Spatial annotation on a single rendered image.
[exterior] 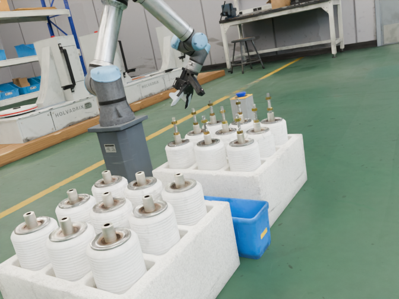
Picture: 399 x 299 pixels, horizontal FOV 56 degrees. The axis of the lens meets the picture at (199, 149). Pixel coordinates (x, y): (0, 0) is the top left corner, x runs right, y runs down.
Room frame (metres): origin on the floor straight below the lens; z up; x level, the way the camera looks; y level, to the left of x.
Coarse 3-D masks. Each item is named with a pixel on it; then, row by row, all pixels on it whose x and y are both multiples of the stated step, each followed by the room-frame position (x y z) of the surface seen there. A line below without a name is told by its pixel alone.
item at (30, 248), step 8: (48, 224) 0.74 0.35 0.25; (56, 224) 0.76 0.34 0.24; (40, 232) 0.72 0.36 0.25; (48, 232) 0.73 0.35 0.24; (16, 240) 0.71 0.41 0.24; (24, 240) 0.71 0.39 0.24; (32, 240) 0.71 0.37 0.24; (40, 240) 0.71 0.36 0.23; (16, 248) 0.71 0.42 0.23; (24, 248) 0.71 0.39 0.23; (32, 248) 0.71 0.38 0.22; (40, 248) 0.71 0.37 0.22; (24, 256) 0.71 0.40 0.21; (32, 256) 0.71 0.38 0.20; (40, 256) 0.71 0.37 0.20; (48, 256) 0.72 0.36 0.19; (24, 264) 0.71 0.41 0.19; (32, 264) 0.71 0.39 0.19; (40, 264) 0.71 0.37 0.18; (48, 264) 0.71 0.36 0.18
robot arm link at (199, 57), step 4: (208, 44) 1.90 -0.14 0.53; (204, 48) 1.89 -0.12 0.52; (208, 48) 1.90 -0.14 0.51; (196, 52) 1.88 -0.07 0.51; (200, 52) 1.88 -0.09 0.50; (204, 52) 1.89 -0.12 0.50; (192, 56) 1.89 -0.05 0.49; (196, 56) 1.89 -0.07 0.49; (200, 56) 1.89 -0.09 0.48; (204, 56) 1.90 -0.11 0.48; (192, 60) 1.89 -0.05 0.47; (196, 60) 1.88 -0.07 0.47; (200, 60) 1.89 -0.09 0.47; (204, 60) 1.91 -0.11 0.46; (200, 64) 1.89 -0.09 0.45
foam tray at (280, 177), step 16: (288, 144) 1.19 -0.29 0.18; (272, 160) 1.07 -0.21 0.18; (288, 160) 1.15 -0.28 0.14; (304, 160) 1.27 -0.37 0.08; (160, 176) 1.17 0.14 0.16; (192, 176) 1.09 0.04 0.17; (208, 176) 1.06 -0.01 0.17; (224, 176) 1.03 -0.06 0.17; (240, 176) 1.00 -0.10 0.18; (256, 176) 0.97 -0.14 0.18; (272, 176) 1.04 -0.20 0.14; (288, 176) 1.14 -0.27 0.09; (304, 176) 1.26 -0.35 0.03; (208, 192) 1.07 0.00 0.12; (224, 192) 1.03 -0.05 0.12; (240, 192) 1.00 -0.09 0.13; (256, 192) 0.97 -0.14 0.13; (272, 192) 1.02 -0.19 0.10; (288, 192) 1.12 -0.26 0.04; (272, 208) 1.01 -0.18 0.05; (272, 224) 1.00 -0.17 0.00
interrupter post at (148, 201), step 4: (144, 196) 0.72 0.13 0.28; (148, 196) 0.72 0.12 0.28; (152, 196) 0.72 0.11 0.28; (144, 200) 0.71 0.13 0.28; (148, 200) 0.71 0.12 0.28; (152, 200) 0.71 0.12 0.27; (144, 204) 0.71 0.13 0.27; (148, 204) 0.71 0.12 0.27; (152, 204) 0.71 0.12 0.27; (144, 208) 0.71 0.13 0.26; (148, 208) 0.71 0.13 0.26; (152, 208) 0.71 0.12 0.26
